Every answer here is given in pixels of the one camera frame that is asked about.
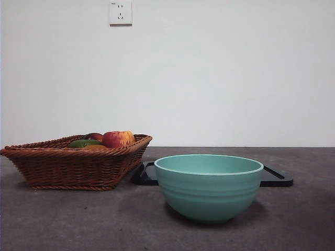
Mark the teal ceramic bowl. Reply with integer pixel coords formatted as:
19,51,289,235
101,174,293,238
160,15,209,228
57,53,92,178
153,154,264,224

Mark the red and yellow apple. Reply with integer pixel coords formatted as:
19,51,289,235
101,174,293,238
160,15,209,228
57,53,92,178
102,130,136,149

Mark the black rectangular tray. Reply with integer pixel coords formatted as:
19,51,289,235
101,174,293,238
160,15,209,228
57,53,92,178
133,161,294,187

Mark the dark red fruit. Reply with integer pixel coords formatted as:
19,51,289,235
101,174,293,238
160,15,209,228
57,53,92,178
83,132,104,142

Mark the green fruit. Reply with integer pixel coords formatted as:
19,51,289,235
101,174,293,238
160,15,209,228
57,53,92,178
68,139,104,149

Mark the brown wicker basket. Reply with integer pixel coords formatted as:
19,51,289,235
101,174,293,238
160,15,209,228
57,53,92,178
0,133,153,191

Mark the white wall socket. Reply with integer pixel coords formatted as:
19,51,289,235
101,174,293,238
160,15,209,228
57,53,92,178
109,1,133,26

